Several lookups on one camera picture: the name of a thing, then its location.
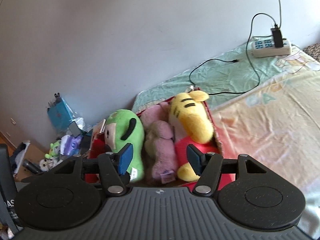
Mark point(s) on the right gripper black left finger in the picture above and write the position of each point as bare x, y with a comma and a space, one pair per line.
113, 170

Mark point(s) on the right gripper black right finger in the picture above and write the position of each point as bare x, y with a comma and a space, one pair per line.
208, 167

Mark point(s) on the black charger plug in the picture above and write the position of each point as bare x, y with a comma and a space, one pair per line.
277, 36

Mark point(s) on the blue notebook in plastic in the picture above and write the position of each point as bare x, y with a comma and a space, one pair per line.
59, 113

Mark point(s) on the white power strip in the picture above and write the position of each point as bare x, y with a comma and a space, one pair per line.
266, 48

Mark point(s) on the green frog plush toy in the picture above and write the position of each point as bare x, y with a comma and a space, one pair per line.
54, 150

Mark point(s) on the pink plush bear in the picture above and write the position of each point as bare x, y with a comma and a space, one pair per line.
159, 143

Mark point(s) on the pastel patterned bed sheet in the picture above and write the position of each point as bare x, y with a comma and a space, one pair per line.
267, 108

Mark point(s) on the yellow tiger plush toy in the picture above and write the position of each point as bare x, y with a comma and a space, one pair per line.
192, 124

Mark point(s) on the white panda plush toy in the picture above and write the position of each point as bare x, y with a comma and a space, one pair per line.
47, 164

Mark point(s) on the red cardboard storage box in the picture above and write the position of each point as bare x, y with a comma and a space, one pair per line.
98, 147

